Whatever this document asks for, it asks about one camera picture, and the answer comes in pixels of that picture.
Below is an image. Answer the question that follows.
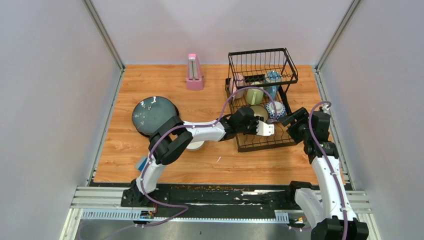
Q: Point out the red patterned bowl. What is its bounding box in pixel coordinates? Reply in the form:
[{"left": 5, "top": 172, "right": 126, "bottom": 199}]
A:
[{"left": 265, "top": 101, "right": 287, "bottom": 122}]

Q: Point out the green handled cream mug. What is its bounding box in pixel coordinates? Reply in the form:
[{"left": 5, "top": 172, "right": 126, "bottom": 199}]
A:
[{"left": 244, "top": 88, "right": 264, "bottom": 105}]

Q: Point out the pink mug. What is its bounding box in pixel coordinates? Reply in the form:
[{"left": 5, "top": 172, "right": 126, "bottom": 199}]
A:
[{"left": 228, "top": 73, "right": 245, "bottom": 99}]

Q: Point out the black wire dish rack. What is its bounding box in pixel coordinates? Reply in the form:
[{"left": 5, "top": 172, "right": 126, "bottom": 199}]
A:
[{"left": 224, "top": 48, "right": 299, "bottom": 153}]

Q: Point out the blue mug yellow inside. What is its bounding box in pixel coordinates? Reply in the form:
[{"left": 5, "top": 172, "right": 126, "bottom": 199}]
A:
[{"left": 264, "top": 70, "right": 282, "bottom": 100}]

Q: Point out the pink metronome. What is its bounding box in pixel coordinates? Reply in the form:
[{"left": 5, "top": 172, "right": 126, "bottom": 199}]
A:
[{"left": 186, "top": 53, "right": 204, "bottom": 91}]

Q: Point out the black gold patterned bowl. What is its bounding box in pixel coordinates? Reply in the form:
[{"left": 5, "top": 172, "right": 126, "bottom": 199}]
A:
[{"left": 250, "top": 105, "right": 269, "bottom": 122}]

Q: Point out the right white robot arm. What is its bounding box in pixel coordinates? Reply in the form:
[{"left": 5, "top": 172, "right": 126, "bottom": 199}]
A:
[{"left": 279, "top": 107, "right": 370, "bottom": 240}]

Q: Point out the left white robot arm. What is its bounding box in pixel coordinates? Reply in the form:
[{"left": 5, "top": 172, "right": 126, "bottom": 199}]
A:
[{"left": 120, "top": 107, "right": 275, "bottom": 207}]

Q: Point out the white patterned bowl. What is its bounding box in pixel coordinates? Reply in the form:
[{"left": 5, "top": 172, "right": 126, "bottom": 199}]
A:
[{"left": 186, "top": 141, "right": 205, "bottom": 151}]

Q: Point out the black bottom plate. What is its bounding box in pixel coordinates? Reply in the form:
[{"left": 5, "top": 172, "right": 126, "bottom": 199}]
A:
[{"left": 132, "top": 104, "right": 180, "bottom": 138}]

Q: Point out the dark blue floral plate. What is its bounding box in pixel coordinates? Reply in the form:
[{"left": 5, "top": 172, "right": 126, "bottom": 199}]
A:
[{"left": 131, "top": 96, "right": 179, "bottom": 136}]

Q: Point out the blue green striped block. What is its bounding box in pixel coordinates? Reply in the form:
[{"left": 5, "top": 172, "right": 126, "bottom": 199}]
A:
[{"left": 135, "top": 156, "right": 148, "bottom": 172}]

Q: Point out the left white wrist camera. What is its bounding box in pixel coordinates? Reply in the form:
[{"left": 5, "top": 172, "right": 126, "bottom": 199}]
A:
[{"left": 256, "top": 120, "right": 275, "bottom": 137}]

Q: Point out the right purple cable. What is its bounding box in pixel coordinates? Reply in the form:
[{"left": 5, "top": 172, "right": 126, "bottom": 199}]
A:
[{"left": 288, "top": 100, "right": 349, "bottom": 240}]

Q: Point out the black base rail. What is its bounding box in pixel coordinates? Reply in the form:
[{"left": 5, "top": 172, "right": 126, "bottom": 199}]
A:
[{"left": 119, "top": 183, "right": 301, "bottom": 219}]

